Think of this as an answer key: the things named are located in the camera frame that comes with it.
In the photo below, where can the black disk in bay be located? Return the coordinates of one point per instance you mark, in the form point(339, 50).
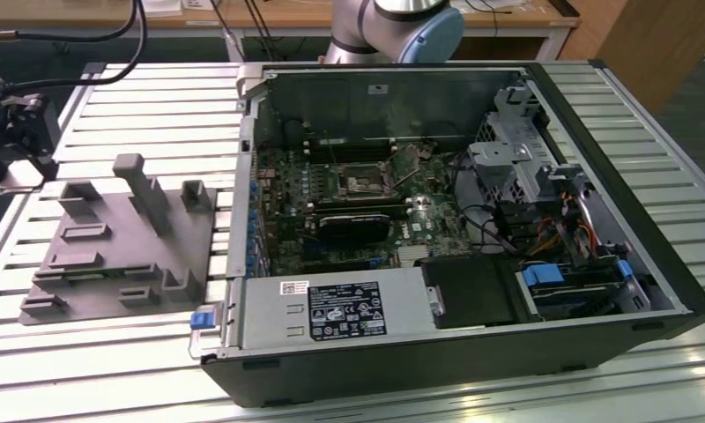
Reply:
point(582, 295)

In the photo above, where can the grey case corner hinge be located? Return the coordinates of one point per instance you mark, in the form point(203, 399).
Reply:
point(253, 77)

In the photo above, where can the small silver chipset heatsink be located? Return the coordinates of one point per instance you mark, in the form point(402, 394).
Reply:
point(414, 255)

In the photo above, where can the small blue bay latch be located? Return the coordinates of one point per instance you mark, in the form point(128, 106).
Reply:
point(625, 269)

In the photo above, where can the white box on desk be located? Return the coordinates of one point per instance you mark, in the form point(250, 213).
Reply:
point(202, 3)

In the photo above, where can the silver power supply unit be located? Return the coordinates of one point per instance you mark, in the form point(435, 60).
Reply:
point(271, 317)

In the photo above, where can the black power supply label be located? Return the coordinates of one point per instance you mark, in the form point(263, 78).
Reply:
point(349, 310)

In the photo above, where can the black open PC case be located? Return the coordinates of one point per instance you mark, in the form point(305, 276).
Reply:
point(447, 370)

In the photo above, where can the white barcode sticker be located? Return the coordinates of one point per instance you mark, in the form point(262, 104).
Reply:
point(295, 287)

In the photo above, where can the black plastic shroud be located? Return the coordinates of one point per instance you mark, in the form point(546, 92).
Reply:
point(470, 291)

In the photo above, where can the grey parts rack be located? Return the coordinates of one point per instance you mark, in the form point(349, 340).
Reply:
point(130, 247)

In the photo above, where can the blue disk carrier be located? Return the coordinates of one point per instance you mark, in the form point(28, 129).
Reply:
point(542, 276)

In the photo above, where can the black RAM slots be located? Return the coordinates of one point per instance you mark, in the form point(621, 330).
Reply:
point(353, 150)

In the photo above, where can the silver metal drive cage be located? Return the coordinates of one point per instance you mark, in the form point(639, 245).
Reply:
point(499, 176)

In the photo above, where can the green motherboard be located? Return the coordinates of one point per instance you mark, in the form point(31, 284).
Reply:
point(435, 220)

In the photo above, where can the thin metal locking lever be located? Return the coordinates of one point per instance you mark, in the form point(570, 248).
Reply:
point(410, 177)

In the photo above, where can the CPU socket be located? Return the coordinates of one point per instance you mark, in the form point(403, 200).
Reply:
point(365, 181)

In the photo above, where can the wooden cabinet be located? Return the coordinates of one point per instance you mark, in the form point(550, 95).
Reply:
point(665, 44)

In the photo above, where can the black graphics card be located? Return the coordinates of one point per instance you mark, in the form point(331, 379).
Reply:
point(353, 228)

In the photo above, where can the blue and silver case latch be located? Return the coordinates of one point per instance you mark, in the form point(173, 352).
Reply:
point(205, 320)

